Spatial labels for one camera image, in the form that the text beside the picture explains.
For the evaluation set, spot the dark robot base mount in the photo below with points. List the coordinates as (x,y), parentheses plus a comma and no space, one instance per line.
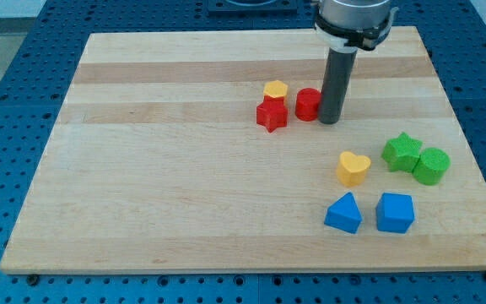
(250,6)

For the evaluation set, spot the blue triangle block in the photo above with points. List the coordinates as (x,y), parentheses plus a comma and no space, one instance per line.
(344,214)

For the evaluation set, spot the blue perforated table plate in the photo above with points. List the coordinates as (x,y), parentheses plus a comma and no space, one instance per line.
(37,79)

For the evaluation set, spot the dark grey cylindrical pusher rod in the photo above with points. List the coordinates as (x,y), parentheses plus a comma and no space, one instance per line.
(335,84)

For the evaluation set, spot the red cylinder block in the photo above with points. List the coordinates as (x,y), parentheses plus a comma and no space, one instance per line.
(307,104)

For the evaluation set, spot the green cylinder block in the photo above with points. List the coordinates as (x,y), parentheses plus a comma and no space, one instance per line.
(432,166)

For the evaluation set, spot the yellow heart block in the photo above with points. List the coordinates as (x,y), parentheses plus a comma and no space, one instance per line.
(352,169)

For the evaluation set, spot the light wooden board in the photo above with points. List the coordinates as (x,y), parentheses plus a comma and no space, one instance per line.
(156,164)

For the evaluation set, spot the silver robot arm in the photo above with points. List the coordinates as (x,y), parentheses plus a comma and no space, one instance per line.
(347,26)

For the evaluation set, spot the green star block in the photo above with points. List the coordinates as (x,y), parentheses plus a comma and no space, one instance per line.
(402,153)

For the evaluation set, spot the blue cube block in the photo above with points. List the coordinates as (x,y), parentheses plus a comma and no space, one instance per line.
(394,213)

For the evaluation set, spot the red star block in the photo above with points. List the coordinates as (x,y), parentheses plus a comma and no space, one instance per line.
(272,113)

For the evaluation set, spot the yellow hexagon block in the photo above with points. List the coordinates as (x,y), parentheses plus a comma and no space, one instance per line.
(276,89)

